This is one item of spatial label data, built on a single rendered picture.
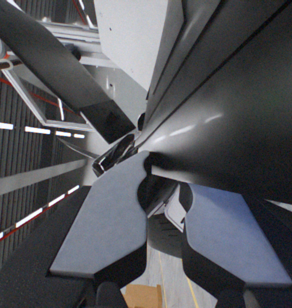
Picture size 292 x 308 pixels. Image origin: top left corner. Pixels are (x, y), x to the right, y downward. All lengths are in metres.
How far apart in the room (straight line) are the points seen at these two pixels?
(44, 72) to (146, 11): 0.27
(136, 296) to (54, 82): 8.06
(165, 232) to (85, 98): 0.32
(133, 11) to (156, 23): 0.07
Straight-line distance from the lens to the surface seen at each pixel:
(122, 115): 0.36
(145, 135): 0.16
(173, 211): 0.31
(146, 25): 0.52
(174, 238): 0.49
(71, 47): 0.91
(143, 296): 8.24
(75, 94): 0.33
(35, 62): 0.33
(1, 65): 0.61
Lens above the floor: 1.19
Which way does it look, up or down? 1 degrees down
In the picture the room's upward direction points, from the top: 83 degrees counter-clockwise
